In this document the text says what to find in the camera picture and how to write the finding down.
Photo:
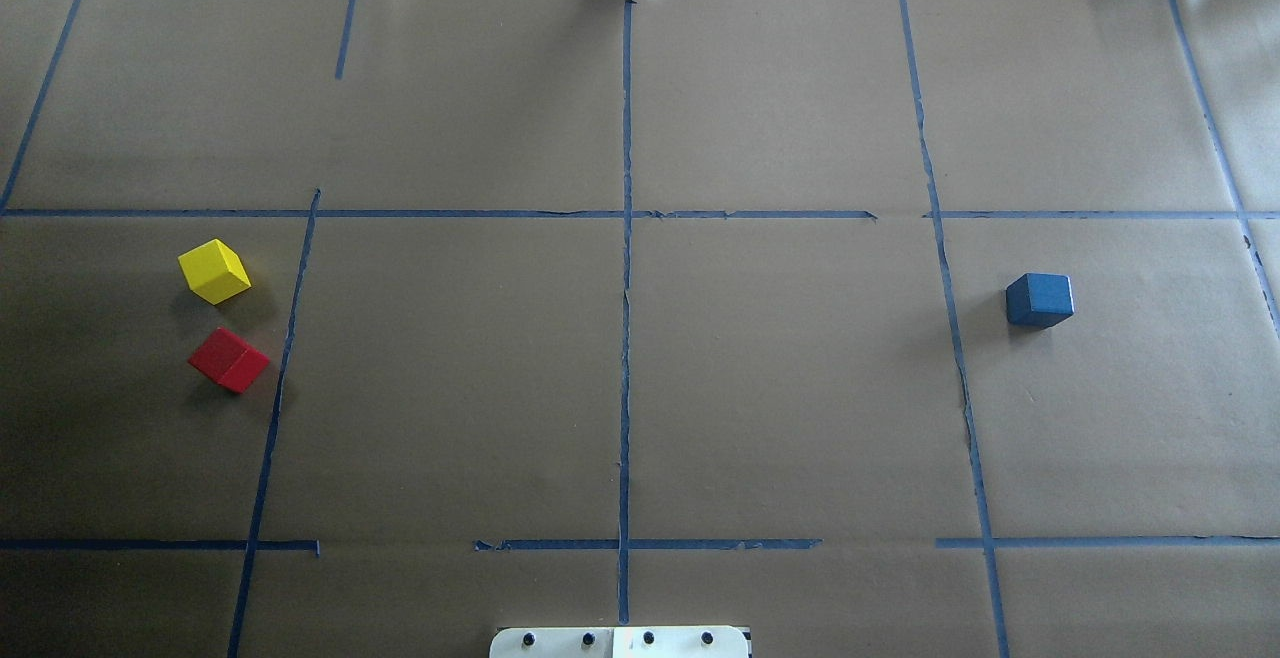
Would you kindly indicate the blue wooden cube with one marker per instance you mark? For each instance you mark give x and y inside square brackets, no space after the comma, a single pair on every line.
[1038,299]

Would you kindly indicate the red wooden cube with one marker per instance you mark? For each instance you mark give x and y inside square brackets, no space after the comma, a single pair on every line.
[228,361]

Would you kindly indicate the yellow wooden cube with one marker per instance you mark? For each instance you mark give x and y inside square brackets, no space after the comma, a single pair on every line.
[214,272]

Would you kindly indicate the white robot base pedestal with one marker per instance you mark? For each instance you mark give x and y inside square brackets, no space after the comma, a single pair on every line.
[623,641]

